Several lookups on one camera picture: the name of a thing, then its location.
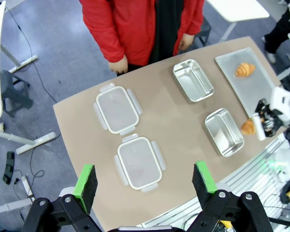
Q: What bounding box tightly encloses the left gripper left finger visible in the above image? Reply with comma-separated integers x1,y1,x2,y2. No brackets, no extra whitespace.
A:
21,164,104,232

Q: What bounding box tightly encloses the black foot pedal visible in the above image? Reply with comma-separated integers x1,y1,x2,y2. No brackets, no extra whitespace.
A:
2,151,16,186

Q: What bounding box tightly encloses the golden croissant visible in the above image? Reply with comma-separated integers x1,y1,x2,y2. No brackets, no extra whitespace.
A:
240,118,257,136
235,62,256,78

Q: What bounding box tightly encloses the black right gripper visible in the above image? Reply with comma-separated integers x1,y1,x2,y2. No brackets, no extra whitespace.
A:
253,98,285,142

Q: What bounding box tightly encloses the person's left forearm red sleeve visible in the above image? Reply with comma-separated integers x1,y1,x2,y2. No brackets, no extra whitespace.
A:
183,4,205,37

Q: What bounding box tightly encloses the person's right forearm red sleeve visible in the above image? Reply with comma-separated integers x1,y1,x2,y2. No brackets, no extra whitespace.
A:
91,26,128,64

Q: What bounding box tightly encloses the bystander in black trousers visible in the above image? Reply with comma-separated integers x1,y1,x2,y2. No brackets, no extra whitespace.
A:
261,0,290,64

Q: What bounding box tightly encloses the grey metal stool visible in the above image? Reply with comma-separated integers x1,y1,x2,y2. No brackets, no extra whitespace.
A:
0,70,34,118

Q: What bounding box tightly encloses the dark grey plastic stool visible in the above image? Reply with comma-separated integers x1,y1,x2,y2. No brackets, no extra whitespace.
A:
195,16,212,47

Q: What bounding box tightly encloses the black floor cable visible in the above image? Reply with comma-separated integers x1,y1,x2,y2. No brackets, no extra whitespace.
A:
14,132,61,194
4,4,58,103

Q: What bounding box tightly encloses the person's right hand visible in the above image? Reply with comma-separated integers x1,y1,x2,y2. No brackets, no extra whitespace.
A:
108,55,129,74

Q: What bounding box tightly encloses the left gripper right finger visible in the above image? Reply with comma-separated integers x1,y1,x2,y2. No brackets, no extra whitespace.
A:
188,160,273,232

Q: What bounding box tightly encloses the person in red jacket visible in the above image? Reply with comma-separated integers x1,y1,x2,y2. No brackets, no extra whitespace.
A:
79,0,205,77

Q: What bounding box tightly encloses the aluminium extrusion table frame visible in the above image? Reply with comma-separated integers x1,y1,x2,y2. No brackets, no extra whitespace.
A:
140,132,290,229

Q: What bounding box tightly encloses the rectangular steel container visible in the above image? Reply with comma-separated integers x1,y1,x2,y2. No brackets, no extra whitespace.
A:
204,108,245,158
172,59,214,103

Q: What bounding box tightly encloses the person's left hand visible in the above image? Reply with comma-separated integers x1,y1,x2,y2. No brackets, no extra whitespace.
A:
178,33,196,50

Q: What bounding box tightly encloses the silver metal baking tray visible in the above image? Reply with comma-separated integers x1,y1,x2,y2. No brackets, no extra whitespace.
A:
215,47,281,119

